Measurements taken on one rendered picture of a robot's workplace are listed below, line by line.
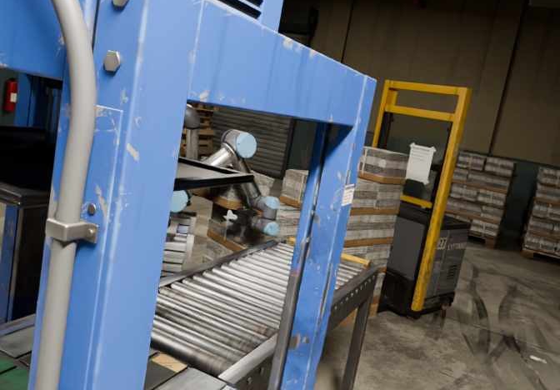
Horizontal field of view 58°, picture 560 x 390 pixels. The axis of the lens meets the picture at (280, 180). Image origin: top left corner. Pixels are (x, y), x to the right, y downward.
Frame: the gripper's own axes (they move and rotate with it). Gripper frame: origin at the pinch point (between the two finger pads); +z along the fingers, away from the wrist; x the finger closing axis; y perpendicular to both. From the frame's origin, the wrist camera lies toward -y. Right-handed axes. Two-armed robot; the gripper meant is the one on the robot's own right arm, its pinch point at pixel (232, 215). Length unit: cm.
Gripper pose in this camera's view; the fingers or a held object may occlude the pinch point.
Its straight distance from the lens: 282.7
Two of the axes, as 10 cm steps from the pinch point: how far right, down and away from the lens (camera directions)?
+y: 0.2, -9.6, -2.9
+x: -7.4, 1.8, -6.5
